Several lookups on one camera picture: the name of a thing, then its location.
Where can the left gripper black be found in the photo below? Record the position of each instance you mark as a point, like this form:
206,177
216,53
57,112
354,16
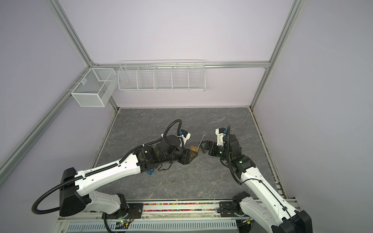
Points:
186,158

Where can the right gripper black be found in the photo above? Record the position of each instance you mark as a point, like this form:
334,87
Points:
209,144

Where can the brass padlock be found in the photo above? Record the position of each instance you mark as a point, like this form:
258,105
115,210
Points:
197,148

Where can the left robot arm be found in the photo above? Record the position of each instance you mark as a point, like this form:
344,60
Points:
78,189

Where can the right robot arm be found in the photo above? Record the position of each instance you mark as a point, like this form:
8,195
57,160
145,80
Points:
274,214

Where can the white mesh box basket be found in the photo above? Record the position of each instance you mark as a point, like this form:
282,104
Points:
96,87

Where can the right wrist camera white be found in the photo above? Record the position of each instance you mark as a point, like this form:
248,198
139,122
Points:
220,133

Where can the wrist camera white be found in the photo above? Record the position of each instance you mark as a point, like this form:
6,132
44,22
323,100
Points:
220,133
185,135

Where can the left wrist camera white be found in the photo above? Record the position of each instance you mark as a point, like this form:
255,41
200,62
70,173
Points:
185,135

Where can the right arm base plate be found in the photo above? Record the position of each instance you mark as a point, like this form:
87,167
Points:
229,209

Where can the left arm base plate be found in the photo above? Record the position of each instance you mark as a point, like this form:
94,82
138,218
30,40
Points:
133,211

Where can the white wire shelf basket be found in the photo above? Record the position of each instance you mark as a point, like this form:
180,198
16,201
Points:
162,75

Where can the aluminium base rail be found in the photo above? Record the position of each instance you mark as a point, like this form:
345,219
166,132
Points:
158,210

